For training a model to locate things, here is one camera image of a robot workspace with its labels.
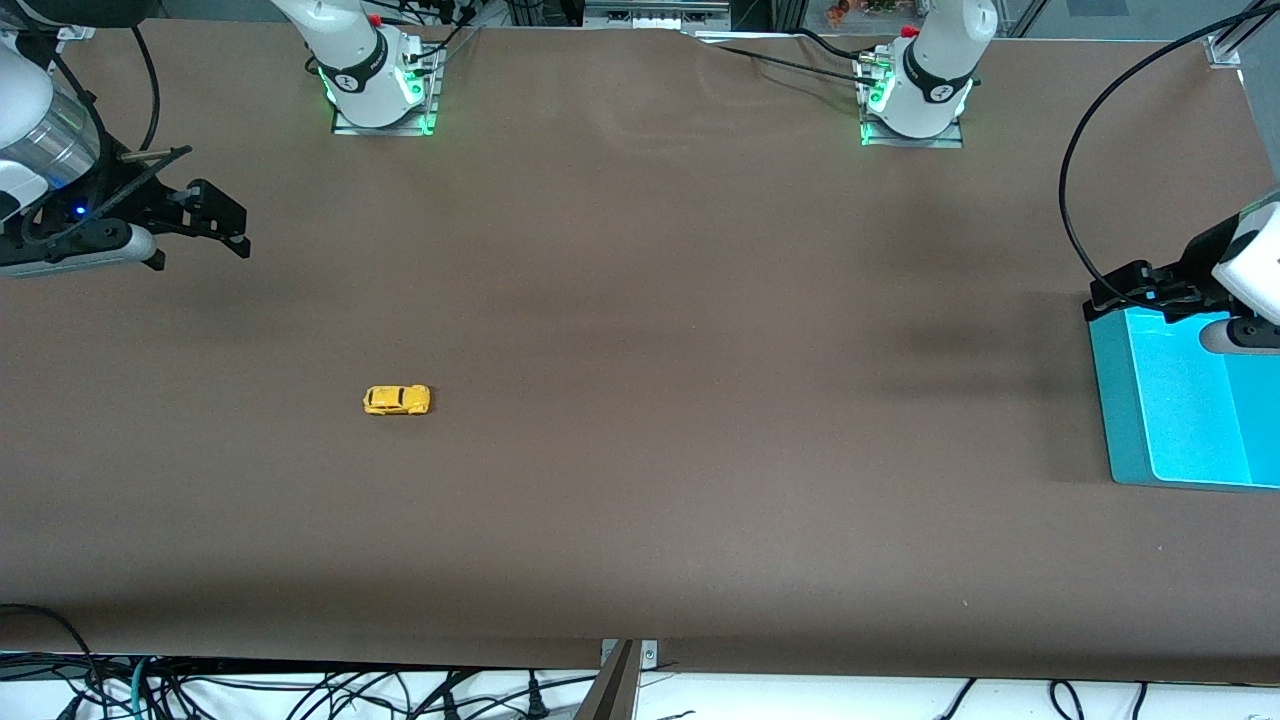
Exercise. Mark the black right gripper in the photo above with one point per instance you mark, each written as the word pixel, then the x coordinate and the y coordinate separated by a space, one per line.
pixel 143 203

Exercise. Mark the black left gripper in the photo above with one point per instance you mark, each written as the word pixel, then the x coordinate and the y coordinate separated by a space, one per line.
pixel 1192 268

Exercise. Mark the yellow beetle toy car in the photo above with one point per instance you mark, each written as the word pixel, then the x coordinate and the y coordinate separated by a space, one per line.
pixel 397 400

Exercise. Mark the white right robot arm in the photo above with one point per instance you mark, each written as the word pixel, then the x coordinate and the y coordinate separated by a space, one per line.
pixel 360 70

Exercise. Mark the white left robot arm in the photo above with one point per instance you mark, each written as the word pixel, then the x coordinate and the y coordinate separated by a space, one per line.
pixel 940 70

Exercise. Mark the teal plastic bin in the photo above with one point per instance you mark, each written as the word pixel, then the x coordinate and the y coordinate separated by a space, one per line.
pixel 1180 420

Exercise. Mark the small orange objects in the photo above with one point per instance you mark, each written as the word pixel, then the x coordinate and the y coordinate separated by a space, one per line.
pixel 837 12

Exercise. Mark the grey device behind table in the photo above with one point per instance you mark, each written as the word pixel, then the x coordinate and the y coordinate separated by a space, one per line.
pixel 655 14

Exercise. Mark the black power plug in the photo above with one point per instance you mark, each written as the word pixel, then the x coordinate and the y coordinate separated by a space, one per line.
pixel 535 705

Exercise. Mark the metal table edge plate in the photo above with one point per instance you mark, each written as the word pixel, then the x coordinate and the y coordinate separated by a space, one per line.
pixel 650 655

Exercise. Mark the dark beam under table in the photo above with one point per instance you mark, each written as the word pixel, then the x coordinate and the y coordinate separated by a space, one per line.
pixel 610 695

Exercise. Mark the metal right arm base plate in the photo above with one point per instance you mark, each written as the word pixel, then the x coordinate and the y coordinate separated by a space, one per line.
pixel 385 130

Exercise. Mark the small aluminium corner bracket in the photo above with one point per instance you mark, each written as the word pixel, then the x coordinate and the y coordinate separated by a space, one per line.
pixel 75 33

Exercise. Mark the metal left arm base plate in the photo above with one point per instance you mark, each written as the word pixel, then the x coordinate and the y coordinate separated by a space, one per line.
pixel 910 142

